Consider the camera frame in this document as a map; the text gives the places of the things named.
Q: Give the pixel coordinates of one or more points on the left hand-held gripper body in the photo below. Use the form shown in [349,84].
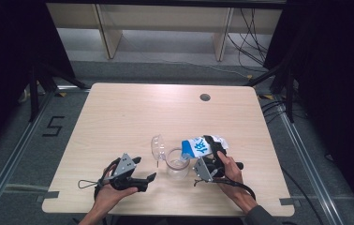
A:
[124,167]

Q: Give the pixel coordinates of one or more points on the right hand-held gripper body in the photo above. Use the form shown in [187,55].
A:
[203,168]

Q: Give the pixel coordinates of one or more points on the blue and white bag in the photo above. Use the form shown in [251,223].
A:
[197,148]

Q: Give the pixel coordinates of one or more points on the clear jar with hinged lid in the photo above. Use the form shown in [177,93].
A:
[178,165]

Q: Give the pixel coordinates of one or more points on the person's right hand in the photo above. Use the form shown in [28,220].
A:
[233,181]

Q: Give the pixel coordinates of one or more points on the person's left hand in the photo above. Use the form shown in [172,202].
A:
[109,197]

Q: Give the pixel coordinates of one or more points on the yellow black tape piece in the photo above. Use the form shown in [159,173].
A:
[265,97]
[61,94]

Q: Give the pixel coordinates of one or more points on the grey tape strip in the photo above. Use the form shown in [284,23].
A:
[287,201]
[48,195]

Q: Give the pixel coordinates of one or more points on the black metal stand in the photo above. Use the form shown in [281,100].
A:
[289,97]
[34,93]

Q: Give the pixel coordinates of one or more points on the light wooden shelf unit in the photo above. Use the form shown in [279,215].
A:
[112,37]

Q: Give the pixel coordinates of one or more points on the black curtain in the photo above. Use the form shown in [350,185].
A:
[337,78]
[6,62]

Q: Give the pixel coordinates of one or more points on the aluminium floor rail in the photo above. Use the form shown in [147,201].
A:
[16,156]
[309,175]

